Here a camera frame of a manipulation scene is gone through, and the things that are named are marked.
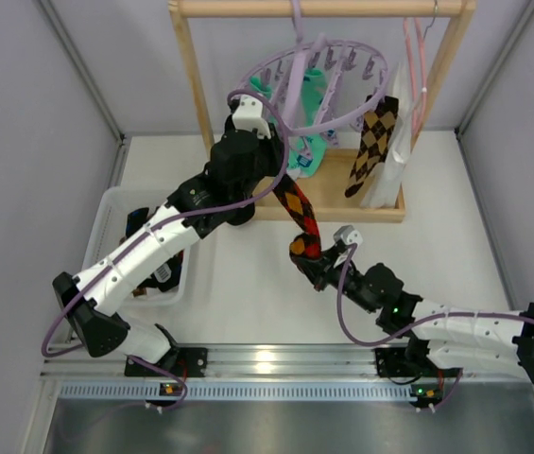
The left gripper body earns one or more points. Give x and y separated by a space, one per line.
266 148

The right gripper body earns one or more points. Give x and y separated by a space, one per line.
322 263

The red orange argyle sock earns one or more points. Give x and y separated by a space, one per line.
307 244

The green sock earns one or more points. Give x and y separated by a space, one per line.
309 151
259 85

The purple round clip hanger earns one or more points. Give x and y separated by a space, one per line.
336 59

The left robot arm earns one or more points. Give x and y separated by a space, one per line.
90 299

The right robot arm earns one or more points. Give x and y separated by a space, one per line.
439 336

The socks pile in basket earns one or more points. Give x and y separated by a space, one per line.
168 275

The pink clothes hanger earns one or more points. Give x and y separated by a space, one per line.
416 64

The white hanging garment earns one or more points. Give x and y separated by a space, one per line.
385 187

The brown argyle sock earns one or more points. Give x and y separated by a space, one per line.
377 128

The white plastic basket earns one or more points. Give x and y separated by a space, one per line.
109 228

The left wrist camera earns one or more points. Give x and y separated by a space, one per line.
248 116

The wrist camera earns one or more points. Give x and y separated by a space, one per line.
345 238
248 116

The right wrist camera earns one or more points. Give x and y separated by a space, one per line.
345 238

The wooden clothes rack frame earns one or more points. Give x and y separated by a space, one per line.
325 189

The aluminium mounting rail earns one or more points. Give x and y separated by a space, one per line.
237 372

